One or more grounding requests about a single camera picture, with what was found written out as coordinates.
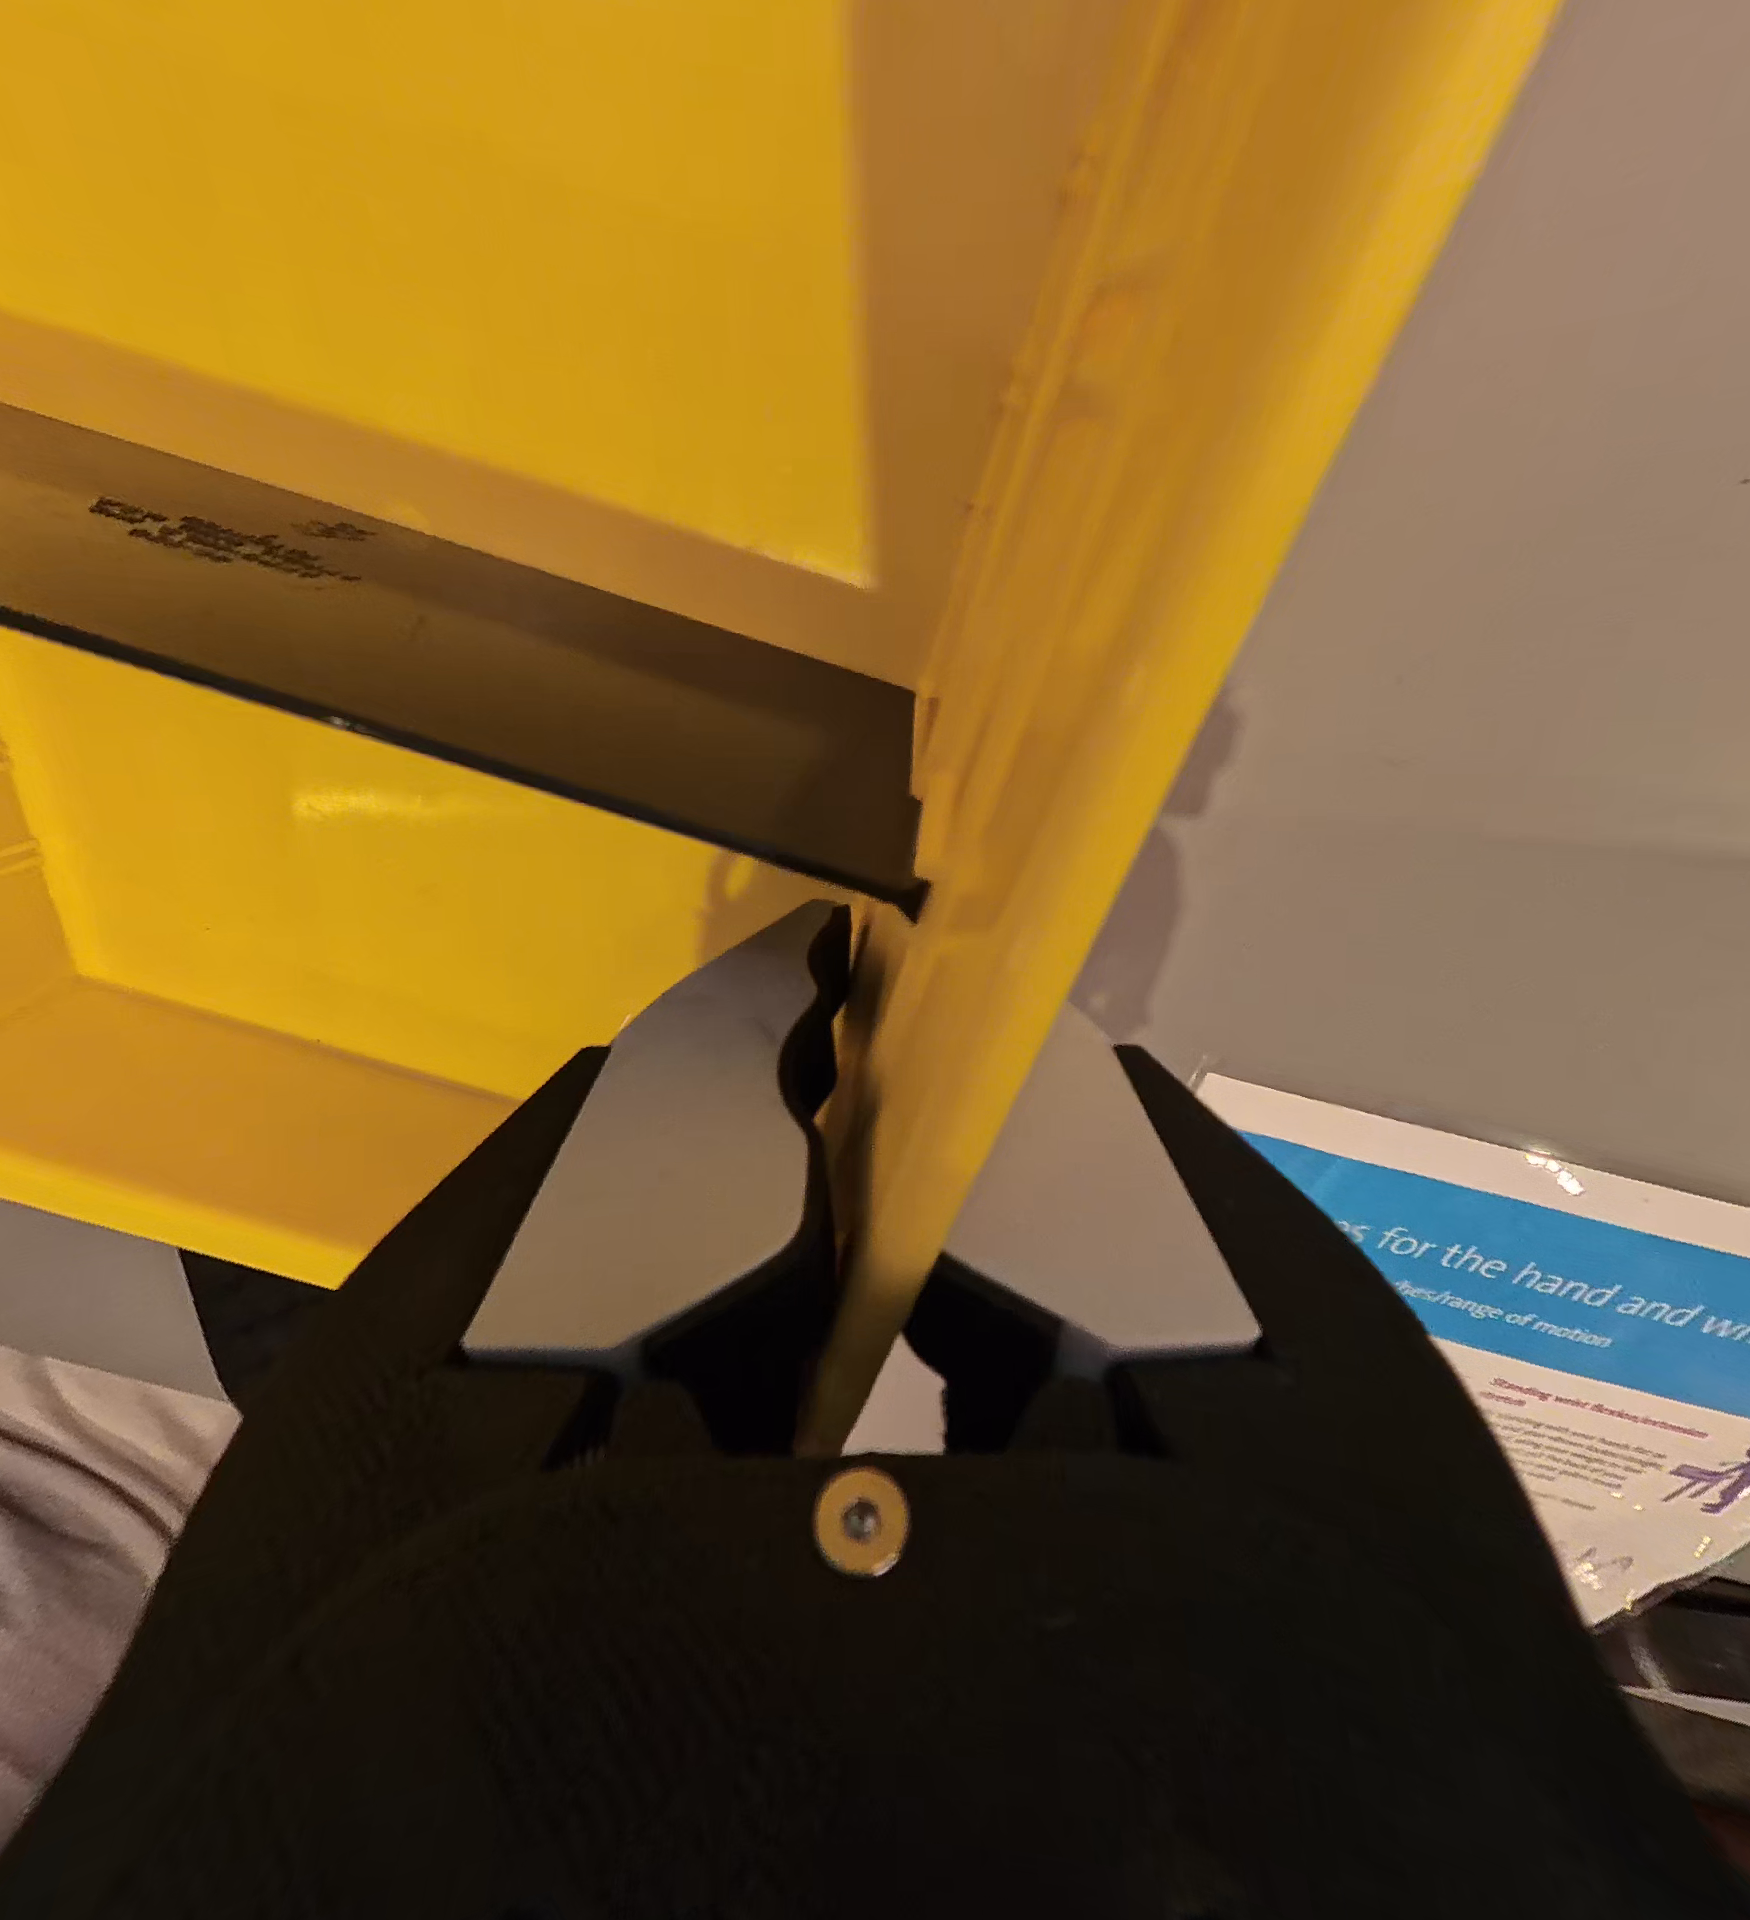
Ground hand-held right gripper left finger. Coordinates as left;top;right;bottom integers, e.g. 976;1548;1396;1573
459;903;856;1372

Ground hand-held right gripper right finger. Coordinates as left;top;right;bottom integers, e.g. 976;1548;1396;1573
904;1002;1261;1369

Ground yellow plastic bin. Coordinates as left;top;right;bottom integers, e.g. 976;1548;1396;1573
0;0;1567;1460

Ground laminated printed sheet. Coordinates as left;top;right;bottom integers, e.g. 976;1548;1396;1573
1190;1071;1750;1634

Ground black bin divider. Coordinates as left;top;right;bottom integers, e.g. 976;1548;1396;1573
0;376;932;922

